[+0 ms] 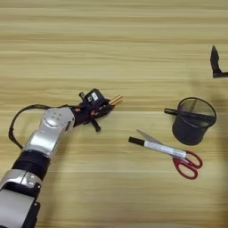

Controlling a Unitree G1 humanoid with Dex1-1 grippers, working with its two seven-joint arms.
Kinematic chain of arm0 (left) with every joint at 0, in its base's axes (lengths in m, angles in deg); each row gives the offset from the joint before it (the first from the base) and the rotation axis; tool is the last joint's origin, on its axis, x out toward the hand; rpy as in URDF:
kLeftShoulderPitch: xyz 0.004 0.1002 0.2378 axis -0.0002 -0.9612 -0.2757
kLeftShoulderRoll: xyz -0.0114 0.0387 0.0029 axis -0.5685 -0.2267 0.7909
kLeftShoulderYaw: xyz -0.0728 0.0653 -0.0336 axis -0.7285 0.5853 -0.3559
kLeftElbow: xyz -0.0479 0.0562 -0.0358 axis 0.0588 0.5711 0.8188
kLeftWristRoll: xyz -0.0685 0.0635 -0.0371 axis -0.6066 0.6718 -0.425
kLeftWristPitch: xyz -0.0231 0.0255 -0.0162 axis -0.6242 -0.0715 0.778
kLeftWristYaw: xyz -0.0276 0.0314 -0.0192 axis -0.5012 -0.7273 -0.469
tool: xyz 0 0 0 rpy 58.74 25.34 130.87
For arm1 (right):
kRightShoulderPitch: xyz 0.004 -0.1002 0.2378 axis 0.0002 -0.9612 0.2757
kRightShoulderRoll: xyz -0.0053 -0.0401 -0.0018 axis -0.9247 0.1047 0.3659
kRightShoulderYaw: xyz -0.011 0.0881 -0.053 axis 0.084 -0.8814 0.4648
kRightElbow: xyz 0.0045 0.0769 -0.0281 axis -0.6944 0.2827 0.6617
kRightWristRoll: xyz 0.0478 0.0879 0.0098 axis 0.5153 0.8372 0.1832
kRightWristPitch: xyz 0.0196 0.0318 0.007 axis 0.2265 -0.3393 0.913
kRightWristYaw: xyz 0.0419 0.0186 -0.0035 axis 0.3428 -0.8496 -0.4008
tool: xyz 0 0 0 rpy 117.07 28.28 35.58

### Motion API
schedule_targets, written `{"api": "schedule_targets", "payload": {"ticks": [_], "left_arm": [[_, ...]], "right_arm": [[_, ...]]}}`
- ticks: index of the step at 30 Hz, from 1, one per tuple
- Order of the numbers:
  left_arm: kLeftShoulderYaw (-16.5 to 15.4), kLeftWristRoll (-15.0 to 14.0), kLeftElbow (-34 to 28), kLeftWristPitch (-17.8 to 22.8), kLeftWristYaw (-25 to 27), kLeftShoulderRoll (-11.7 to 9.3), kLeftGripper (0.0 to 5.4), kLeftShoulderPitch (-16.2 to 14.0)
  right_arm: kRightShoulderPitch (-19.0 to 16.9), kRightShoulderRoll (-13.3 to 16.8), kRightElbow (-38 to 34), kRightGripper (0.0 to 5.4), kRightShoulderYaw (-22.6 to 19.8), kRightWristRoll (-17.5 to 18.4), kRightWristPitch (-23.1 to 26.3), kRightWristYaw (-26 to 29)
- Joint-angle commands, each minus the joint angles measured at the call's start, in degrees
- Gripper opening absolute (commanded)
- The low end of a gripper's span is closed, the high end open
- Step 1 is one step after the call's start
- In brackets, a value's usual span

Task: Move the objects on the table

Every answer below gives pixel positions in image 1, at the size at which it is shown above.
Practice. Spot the black mesh pen cup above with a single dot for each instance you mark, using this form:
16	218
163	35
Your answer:
187	133

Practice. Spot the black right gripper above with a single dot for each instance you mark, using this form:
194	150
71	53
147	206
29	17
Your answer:
221	75

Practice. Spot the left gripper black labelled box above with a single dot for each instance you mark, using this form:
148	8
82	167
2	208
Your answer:
93	97

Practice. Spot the black pen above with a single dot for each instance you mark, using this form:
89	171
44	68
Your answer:
172	112

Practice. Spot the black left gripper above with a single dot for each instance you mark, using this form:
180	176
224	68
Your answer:
81	114

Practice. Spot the white marker with black cap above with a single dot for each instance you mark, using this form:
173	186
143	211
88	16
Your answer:
160	147

